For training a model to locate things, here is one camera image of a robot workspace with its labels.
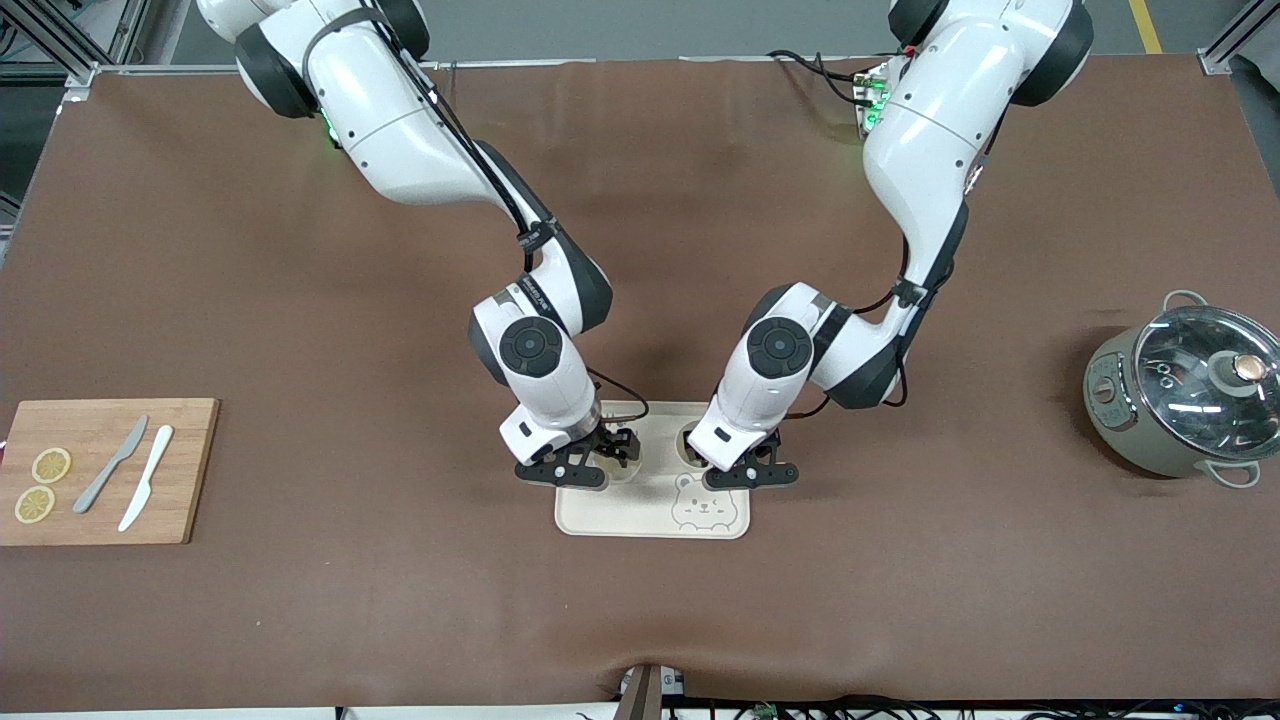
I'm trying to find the white plastic knife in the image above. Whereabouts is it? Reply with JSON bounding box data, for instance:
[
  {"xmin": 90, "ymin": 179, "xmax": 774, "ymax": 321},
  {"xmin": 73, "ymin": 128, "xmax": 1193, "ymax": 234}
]
[{"xmin": 118, "ymin": 424, "xmax": 175, "ymax": 533}]

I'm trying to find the aluminium frame profile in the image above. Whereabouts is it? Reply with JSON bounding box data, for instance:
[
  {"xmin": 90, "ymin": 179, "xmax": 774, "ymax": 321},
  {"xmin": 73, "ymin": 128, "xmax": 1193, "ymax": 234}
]
[
  {"xmin": 0, "ymin": 0, "xmax": 131, "ymax": 86},
  {"xmin": 1200, "ymin": 0, "xmax": 1280, "ymax": 76}
]

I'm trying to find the wooden cutting board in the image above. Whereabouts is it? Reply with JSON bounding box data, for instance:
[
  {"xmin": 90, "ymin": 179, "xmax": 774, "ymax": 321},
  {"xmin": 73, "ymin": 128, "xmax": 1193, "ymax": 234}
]
[{"xmin": 0, "ymin": 398, "xmax": 220, "ymax": 547}]

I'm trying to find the metal table edge bracket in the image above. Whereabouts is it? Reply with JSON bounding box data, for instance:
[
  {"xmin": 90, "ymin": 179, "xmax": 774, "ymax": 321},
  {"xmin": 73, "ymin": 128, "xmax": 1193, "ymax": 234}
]
[{"xmin": 618, "ymin": 663, "xmax": 686, "ymax": 720}]

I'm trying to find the glass pot lid with knob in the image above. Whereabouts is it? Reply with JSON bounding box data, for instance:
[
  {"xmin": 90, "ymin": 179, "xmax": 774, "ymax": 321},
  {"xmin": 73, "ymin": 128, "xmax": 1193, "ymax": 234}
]
[{"xmin": 1133, "ymin": 305, "xmax": 1280, "ymax": 466}]

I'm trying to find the black circuit board cable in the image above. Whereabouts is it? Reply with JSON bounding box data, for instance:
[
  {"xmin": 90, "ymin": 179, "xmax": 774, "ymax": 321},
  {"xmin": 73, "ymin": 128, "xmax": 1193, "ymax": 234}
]
[{"xmin": 765, "ymin": 48, "xmax": 871, "ymax": 106}]

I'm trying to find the circuit board with green lights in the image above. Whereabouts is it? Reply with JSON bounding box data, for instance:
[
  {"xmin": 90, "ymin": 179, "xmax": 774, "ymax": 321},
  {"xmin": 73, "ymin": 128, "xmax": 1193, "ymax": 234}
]
[{"xmin": 855, "ymin": 55, "xmax": 906, "ymax": 136}]

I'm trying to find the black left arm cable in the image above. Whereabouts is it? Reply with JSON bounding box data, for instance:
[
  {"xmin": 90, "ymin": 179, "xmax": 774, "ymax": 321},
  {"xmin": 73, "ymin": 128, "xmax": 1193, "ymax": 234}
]
[{"xmin": 785, "ymin": 230, "xmax": 976, "ymax": 421}]

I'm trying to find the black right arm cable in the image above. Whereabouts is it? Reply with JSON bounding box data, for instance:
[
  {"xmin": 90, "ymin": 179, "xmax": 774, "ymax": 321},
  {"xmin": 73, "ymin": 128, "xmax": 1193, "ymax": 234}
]
[{"xmin": 380, "ymin": 20, "xmax": 651, "ymax": 426}]

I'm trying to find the grey plastic knife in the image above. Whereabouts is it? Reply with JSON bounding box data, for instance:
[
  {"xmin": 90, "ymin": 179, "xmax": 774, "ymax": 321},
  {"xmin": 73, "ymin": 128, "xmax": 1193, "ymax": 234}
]
[{"xmin": 72, "ymin": 414, "xmax": 150, "ymax": 515}]

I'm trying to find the cream tray with bear print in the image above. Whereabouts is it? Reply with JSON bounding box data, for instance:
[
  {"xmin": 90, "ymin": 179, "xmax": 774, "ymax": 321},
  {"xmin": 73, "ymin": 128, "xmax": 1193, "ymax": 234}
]
[{"xmin": 555, "ymin": 402, "xmax": 751, "ymax": 540}]

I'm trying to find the pale green electric cooking pot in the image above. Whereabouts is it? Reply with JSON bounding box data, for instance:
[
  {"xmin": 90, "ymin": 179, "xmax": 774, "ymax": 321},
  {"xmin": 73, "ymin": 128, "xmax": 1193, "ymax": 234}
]
[{"xmin": 1083, "ymin": 290, "xmax": 1280, "ymax": 489}]

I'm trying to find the brown table mat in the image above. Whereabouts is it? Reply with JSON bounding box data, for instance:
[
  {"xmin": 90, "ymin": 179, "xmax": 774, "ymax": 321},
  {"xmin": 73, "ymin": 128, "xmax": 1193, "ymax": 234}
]
[{"xmin": 0, "ymin": 55, "xmax": 1280, "ymax": 711}]

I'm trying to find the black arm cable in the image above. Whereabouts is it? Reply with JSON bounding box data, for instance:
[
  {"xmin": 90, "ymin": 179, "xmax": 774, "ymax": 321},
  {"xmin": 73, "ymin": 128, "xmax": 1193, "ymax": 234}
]
[
  {"xmin": 785, "ymin": 230, "xmax": 976, "ymax": 421},
  {"xmin": 380, "ymin": 20, "xmax": 651, "ymax": 426}
]

